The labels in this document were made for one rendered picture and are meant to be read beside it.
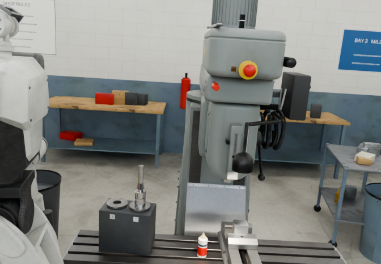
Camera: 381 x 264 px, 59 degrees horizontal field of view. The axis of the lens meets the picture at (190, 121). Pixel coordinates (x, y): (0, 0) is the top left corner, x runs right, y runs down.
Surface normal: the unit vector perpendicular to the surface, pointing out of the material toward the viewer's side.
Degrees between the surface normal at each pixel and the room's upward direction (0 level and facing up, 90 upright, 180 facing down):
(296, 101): 90
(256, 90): 90
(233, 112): 90
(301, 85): 90
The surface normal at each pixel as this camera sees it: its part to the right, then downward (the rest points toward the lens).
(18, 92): 0.81, 0.10
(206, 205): 0.02, -0.24
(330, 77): 0.00, 0.22
